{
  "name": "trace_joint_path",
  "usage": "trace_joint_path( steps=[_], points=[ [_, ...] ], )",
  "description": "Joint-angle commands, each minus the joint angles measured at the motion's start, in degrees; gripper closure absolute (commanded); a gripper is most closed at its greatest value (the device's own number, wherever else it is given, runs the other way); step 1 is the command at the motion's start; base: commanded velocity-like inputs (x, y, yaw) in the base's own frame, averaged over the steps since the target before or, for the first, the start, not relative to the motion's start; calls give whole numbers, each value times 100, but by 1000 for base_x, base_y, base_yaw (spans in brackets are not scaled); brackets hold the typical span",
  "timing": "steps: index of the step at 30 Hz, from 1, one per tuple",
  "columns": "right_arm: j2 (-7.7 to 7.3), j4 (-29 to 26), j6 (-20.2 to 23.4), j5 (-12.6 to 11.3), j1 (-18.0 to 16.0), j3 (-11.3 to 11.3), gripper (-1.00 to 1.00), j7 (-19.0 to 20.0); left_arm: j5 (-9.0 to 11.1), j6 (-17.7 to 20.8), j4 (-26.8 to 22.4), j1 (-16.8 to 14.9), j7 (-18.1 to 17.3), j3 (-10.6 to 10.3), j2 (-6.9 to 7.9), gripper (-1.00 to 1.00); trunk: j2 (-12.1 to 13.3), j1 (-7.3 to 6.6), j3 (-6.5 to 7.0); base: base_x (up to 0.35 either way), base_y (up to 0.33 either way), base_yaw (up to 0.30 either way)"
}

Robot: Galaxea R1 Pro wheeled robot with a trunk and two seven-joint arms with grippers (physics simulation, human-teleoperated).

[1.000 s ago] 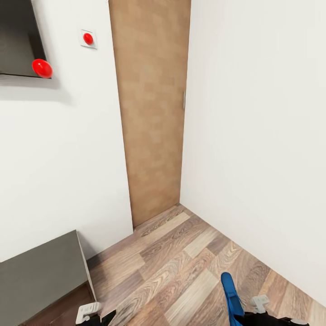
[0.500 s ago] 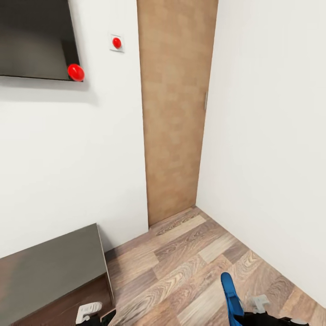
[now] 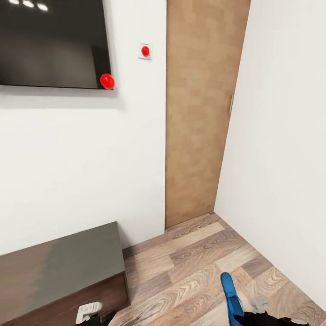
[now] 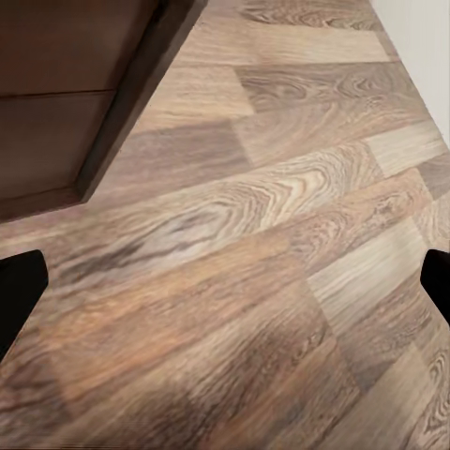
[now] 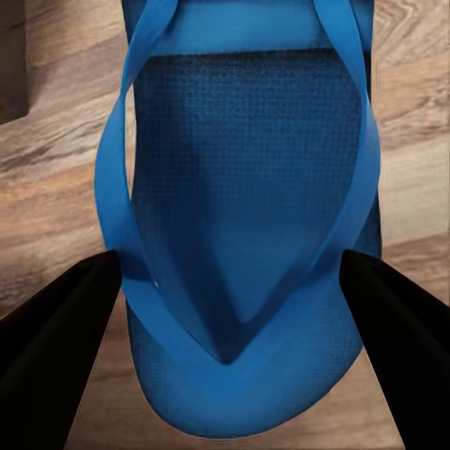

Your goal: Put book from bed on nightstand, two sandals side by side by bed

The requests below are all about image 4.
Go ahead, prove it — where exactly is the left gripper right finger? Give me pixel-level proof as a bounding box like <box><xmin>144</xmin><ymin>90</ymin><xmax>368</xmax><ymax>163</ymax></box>
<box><xmin>420</xmin><ymin>249</ymin><xmax>450</xmax><ymax>325</ymax></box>

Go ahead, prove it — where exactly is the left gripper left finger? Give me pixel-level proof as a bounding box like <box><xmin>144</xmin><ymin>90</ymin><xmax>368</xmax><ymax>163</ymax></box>
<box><xmin>0</xmin><ymin>249</ymin><xmax>49</xmax><ymax>362</ymax></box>

